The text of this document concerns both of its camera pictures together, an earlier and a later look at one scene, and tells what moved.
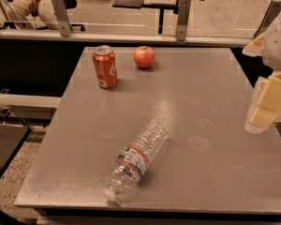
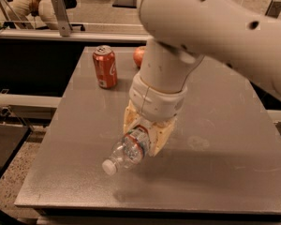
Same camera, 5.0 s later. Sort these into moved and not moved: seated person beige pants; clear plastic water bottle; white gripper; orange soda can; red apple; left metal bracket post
Moved: white gripper; clear plastic water bottle
Not moved: seated person beige pants; red apple; left metal bracket post; orange soda can
